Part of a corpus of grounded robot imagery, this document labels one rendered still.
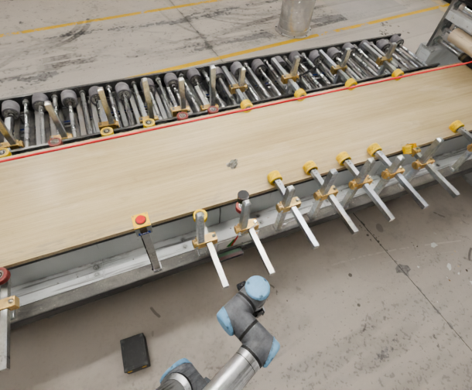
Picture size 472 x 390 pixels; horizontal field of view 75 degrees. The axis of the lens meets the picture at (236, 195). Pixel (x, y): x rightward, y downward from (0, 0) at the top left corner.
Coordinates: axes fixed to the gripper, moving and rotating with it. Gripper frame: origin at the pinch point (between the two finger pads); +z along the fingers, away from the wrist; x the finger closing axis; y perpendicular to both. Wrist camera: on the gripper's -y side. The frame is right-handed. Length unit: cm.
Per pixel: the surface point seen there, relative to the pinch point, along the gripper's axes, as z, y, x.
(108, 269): 32, -63, -54
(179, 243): 32, -61, -11
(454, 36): -13, -123, 287
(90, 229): 4, -74, -53
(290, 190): -18, -38, 46
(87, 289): 24, -52, -65
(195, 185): 4, -78, 9
